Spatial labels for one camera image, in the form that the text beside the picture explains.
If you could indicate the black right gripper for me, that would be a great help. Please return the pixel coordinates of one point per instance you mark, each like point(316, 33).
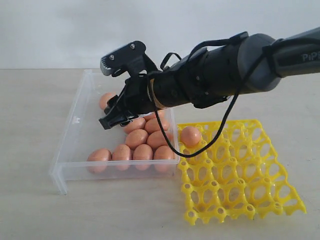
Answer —
point(142, 94)

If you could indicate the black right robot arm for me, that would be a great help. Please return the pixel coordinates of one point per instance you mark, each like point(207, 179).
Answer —
point(210, 74)

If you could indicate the clear plastic bin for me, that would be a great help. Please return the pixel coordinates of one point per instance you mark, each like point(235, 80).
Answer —
point(83, 134)

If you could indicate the brown egg front right corner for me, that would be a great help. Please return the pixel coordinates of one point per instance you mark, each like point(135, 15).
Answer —
point(163, 153)

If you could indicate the yellow plastic egg tray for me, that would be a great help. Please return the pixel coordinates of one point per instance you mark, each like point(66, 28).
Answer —
point(238, 175)

